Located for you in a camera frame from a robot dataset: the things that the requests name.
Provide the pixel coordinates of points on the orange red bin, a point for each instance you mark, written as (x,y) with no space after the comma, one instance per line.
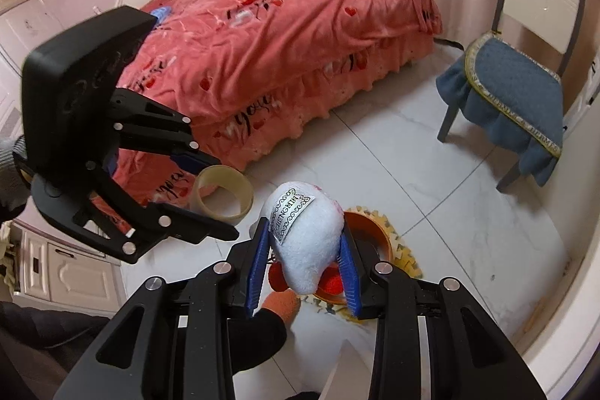
(370,236)

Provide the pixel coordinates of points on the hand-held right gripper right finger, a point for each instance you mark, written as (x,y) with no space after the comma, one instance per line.
(349,278)

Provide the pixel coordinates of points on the white wardrobe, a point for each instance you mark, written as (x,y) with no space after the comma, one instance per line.
(28,30)

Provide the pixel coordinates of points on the person's left forearm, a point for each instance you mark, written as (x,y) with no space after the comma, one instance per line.
(11,170)

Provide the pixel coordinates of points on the clear tape roll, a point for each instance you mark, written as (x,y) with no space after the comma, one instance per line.
(220,209)

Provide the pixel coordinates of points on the white nightstand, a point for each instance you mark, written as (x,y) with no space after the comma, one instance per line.
(61,269)

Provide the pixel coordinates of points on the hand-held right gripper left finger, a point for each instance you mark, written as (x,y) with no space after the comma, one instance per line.
(257,269)

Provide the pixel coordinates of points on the bed with pink blanket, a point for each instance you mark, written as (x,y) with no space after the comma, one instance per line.
(281,53)

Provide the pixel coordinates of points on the person's orange sock foot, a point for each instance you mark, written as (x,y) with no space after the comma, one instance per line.
(281,306)

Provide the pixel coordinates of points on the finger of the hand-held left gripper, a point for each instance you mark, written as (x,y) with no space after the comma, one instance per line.
(159,222)
(154,128)

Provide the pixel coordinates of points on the blue chair cushion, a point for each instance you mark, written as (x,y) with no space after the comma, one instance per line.
(506,81)

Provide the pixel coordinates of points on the white plush sock red pompoms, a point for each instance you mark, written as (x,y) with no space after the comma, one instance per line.
(304,240)

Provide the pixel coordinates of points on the person's dark trouser leg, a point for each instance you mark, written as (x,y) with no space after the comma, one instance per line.
(255,343)

